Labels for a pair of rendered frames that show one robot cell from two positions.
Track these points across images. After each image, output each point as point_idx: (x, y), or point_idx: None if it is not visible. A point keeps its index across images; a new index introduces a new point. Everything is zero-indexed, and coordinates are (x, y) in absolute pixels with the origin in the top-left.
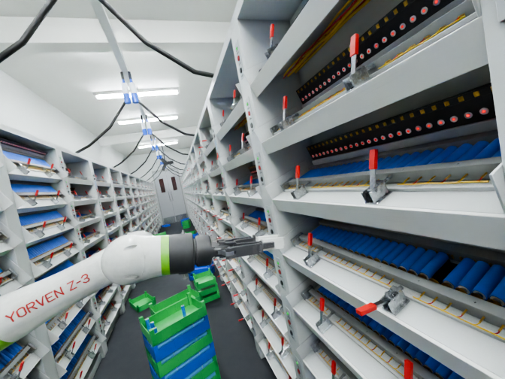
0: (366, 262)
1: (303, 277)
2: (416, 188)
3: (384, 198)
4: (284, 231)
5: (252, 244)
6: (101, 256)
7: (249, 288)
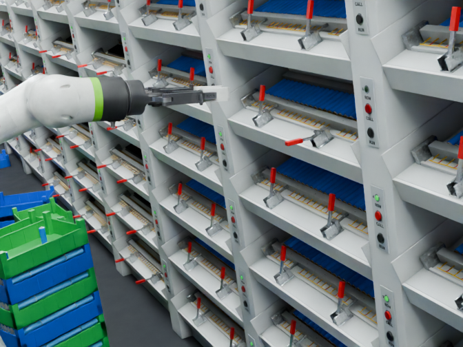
0: (313, 113)
1: (256, 155)
2: (335, 38)
3: (315, 46)
4: (231, 86)
5: (191, 91)
6: (7, 102)
7: (164, 206)
